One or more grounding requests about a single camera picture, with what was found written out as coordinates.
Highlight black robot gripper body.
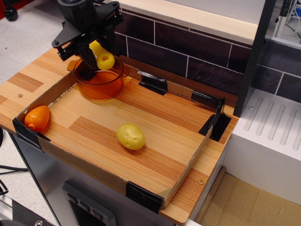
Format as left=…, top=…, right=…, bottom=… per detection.
left=52, top=0, right=123, bottom=61

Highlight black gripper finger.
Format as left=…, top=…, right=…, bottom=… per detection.
left=103, top=24, right=116, bottom=55
left=78, top=46, right=97, bottom=69

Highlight transparent orange plastic pot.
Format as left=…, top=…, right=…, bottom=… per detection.
left=67, top=57, right=130, bottom=101

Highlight cardboard fence with black tape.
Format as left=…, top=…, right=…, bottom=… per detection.
left=12, top=50, right=232, bottom=214

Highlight black caster wheel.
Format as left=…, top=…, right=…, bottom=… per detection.
left=4, top=6, right=18, bottom=21

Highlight orange toy carrot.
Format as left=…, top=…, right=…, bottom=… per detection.
left=24, top=105, right=50, bottom=132

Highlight yellow toy potato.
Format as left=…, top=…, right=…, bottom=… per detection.
left=116, top=123, right=145, bottom=150

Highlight black tripod leg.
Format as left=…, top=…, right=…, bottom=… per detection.
left=0, top=165, right=28, bottom=175

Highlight white toy sink drainboard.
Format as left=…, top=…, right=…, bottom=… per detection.
left=223, top=89, right=301, bottom=204

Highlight black vertical post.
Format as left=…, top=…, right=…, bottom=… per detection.
left=233, top=0, right=276, bottom=117

